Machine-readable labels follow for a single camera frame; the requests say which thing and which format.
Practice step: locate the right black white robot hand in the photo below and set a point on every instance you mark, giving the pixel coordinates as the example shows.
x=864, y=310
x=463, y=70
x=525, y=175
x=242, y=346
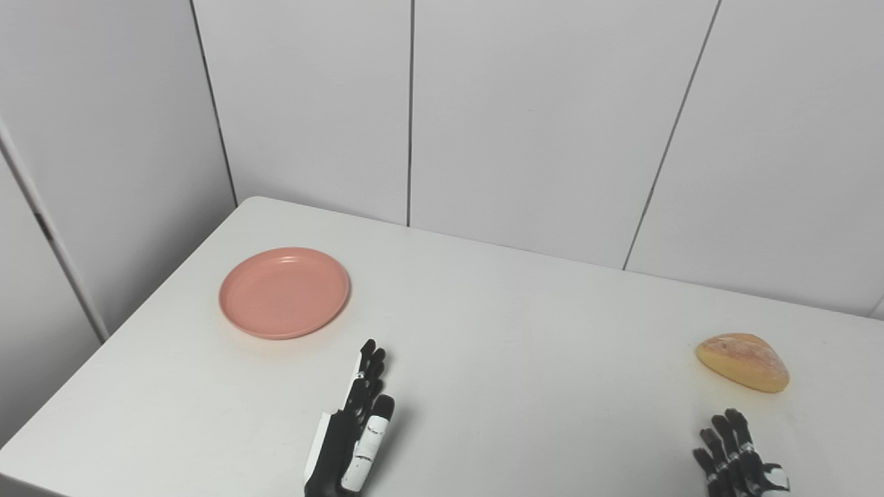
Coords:
x=742, y=469

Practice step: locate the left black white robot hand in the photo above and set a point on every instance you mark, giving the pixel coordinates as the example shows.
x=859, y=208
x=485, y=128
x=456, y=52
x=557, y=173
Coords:
x=345, y=449

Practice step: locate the golden bread roll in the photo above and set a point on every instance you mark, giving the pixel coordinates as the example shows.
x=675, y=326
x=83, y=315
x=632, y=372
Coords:
x=744, y=362

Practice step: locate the pink round plate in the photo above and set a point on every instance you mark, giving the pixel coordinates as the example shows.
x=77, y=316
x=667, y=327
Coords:
x=283, y=293

